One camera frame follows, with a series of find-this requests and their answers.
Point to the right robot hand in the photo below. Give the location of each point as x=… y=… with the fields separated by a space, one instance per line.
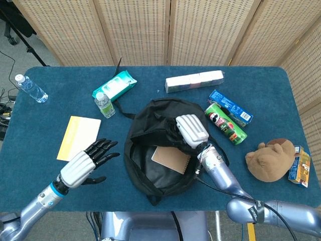
x=193 y=130

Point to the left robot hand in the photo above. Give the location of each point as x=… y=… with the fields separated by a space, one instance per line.
x=77 y=168

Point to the brown kraft spiral notebook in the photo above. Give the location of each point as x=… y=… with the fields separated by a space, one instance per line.
x=170 y=159

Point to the black fabric backpack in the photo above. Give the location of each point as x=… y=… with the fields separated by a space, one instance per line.
x=150 y=115

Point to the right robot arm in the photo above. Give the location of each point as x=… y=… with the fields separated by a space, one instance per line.
x=220 y=173

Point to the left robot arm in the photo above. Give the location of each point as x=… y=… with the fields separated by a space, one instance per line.
x=35 y=206

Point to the white and yellow notepad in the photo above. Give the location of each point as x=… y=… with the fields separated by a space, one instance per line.
x=79 y=138

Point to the green Pringles can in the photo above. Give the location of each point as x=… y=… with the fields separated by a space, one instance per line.
x=225 y=125

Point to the blue cookie box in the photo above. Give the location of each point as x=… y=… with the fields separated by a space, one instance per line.
x=233 y=106

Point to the multipack of pocket tissues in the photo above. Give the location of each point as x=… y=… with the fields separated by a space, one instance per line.
x=194 y=80

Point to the green label drink bottle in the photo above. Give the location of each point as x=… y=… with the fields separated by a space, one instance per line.
x=105 y=106

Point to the brown plush toy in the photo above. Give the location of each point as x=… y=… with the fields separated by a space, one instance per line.
x=270 y=160

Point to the blue table cloth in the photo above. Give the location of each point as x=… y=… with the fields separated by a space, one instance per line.
x=62 y=82

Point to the teal wet wipes pack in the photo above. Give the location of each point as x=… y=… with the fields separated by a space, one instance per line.
x=115 y=84

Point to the clear water bottle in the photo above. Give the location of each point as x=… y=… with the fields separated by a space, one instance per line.
x=32 y=89

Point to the blue-grey robot torso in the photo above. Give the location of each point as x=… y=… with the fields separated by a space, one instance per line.
x=150 y=226

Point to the orange snack box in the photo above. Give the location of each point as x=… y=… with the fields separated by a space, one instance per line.
x=301 y=168

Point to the black tripod stand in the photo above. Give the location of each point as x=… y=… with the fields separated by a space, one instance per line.
x=27 y=47

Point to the black office chair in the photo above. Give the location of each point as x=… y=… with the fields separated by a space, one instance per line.
x=17 y=22

